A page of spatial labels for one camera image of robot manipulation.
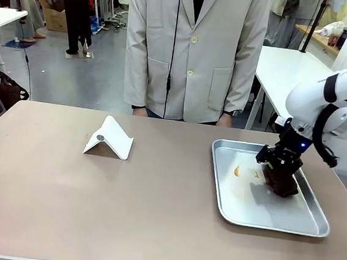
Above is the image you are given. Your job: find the yellow hanging cloth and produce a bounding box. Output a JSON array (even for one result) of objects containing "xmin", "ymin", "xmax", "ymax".
[{"xmin": 319, "ymin": 0, "xmax": 347, "ymax": 28}]

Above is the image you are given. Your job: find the black right arm cable sleeve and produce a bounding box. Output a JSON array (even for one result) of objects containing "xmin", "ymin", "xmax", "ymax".
[{"xmin": 309, "ymin": 70, "xmax": 347, "ymax": 169}]

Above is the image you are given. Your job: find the person in beige jacket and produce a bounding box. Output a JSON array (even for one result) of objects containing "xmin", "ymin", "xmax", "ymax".
[{"xmin": 118, "ymin": 0, "xmax": 271, "ymax": 130}]

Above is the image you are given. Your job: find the person's right hand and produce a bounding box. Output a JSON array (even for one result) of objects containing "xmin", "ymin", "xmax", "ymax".
[{"xmin": 131, "ymin": 105, "xmax": 149, "ymax": 117}]

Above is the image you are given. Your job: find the silver metal tray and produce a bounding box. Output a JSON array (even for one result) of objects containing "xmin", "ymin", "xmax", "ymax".
[{"xmin": 204, "ymin": 138, "xmax": 338, "ymax": 239}]

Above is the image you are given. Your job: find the person in red and black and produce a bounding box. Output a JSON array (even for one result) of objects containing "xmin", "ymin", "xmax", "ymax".
[{"xmin": 52, "ymin": 0, "xmax": 98, "ymax": 58}]

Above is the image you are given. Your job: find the small white table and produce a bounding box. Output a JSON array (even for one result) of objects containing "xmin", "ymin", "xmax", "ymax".
[{"xmin": 0, "ymin": 7, "xmax": 29, "ymax": 68}]

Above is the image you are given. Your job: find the person in grey skirt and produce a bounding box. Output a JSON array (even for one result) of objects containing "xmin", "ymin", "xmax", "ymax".
[{"xmin": 0, "ymin": 0, "xmax": 51, "ymax": 44}]

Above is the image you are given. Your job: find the wooden shelf board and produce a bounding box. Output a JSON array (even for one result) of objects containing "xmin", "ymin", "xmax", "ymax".
[{"xmin": 293, "ymin": 23, "xmax": 344, "ymax": 57}]

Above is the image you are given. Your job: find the white folded stand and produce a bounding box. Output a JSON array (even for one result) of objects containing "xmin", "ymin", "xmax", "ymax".
[{"xmin": 81, "ymin": 113, "xmax": 136, "ymax": 162}]

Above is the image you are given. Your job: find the dark brown cloth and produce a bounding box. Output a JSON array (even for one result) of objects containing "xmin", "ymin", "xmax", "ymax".
[{"xmin": 261, "ymin": 159, "xmax": 302, "ymax": 199}]

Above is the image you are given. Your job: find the black floor cable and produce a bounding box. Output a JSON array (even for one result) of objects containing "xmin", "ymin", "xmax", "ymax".
[{"xmin": 11, "ymin": 19, "xmax": 39, "ymax": 101}]

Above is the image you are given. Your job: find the large white table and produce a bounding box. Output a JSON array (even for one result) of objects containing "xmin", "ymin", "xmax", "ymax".
[{"xmin": 244, "ymin": 44, "xmax": 337, "ymax": 138}]

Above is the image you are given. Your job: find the white plastic bag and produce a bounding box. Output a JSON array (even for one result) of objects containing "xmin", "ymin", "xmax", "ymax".
[{"xmin": 312, "ymin": 18, "xmax": 346, "ymax": 39}]

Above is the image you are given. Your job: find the black slanted pole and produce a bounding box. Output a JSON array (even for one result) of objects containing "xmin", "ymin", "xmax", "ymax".
[{"xmin": 300, "ymin": 0, "xmax": 329, "ymax": 56}]

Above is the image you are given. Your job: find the black folding cart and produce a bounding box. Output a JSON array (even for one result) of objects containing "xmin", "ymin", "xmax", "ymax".
[{"xmin": 0, "ymin": 70, "xmax": 32, "ymax": 137}]

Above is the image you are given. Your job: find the brown cardboard box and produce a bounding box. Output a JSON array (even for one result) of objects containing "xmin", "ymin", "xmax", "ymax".
[{"xmin": 34, "ymin": 0, "xmax": 72, "ymax": 33}]

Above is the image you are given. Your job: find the blue floor mat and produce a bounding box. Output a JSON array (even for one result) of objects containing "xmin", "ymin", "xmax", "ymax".
[{"xmin": 2, "ymin": 37, "xmax": 35, "ymax": 51}]

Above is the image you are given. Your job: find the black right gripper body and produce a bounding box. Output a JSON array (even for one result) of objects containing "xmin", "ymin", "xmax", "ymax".
[{"xmin": 273, "ymin": 116, "xmax": 312, "ymax": 157}]

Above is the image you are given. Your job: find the person's left hand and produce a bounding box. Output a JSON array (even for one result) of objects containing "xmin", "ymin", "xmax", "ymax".
[{"xmin": 216, "ymin": 111, "xmax": 234, "ymax": 128}]

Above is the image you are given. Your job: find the person in grey clothes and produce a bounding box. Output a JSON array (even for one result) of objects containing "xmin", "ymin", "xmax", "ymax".
[{"xmin": 264, "ymin": 0, "xmax": 316, "ymax": 51}]

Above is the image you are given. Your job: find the dark bottle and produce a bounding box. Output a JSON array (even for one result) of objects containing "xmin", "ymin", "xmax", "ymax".
[{"xmin": 334, "ymin": 26, "xmax": 347, "ymax": 51}]

